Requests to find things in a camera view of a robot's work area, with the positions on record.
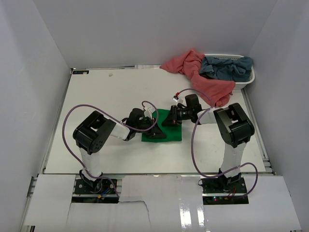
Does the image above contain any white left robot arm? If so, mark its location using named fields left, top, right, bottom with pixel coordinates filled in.
left=73, top=108, right=167, bottom=193

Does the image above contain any white plastic laundry basket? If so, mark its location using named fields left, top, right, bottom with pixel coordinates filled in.
left=199, top=54, right=255, bottom=89

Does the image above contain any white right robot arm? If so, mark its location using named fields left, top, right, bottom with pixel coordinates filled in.
left=162, top=94, right=255, bottom=193

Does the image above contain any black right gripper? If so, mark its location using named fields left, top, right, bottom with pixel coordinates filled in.
left=162, top=105, right=192, bottom=126

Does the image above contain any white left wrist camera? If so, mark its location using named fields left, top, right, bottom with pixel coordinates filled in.
left=143, top=106, right=155, bottom=119

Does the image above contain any dark blue t shirt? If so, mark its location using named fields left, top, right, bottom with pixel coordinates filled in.
left=199, top=57, right=253, bottom=82

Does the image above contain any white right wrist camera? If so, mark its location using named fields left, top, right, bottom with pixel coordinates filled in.
left=172, top=93, right=180, bottom=102

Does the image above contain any salmon pink t shirt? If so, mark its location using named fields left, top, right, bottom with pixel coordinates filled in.
left=160, top=48, right=236, bottom=108

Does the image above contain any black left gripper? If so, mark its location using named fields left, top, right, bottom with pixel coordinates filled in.
left=134, top=117, right=166, bottom=138

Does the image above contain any green t shirt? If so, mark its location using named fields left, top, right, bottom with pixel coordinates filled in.
left=141, top=109, right=182, bottom=143

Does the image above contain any black label sticker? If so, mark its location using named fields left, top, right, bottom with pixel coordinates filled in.
left=72, top=70, right=89, bottom=75

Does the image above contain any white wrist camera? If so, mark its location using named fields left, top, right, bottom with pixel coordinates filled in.
left=143, top=106, right=155, bottom=119
left=172, top=93, right=180, bottom=102

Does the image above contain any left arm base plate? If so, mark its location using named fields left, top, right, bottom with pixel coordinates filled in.
left=71, top=177, right=119, bottom=203

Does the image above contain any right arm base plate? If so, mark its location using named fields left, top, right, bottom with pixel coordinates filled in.
left=197, top=177, right=249, bottom=205

